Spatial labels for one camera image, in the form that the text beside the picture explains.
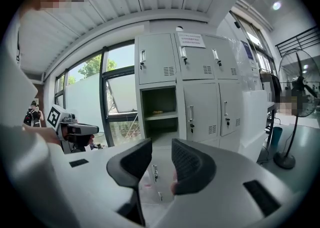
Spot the black framed window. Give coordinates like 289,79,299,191
53,43,140,148

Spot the black metal frame table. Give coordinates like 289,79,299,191
264,102,277,145

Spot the clothes rack with dark garments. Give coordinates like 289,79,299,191
258,68,283,104

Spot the grey metal locker cabinet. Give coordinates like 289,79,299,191
134,32,245,204

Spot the black standing fan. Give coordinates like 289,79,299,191
273,48,320,170

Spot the frosted glass window sash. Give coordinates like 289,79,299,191
106,71,139,119

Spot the blue waste bin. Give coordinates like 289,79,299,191
270,126,283,148

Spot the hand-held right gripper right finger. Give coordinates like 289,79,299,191
170,138,217,196

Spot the blue wall poster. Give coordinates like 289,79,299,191
240,39,255,60

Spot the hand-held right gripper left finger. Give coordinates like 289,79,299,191
106,137,154,190

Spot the black metal railing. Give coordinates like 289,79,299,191
274,26,320,57

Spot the person's left forearm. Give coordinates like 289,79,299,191
22,124,62,146

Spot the person's left hand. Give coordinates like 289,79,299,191
84,134,96,150

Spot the grey metal cabinet door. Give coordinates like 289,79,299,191
175,82,188,145

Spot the white paper notice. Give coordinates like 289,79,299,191
176,32,206,48

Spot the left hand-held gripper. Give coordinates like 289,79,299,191
46,105,100,152

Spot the person's white shirt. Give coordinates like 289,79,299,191
1,7,48,133

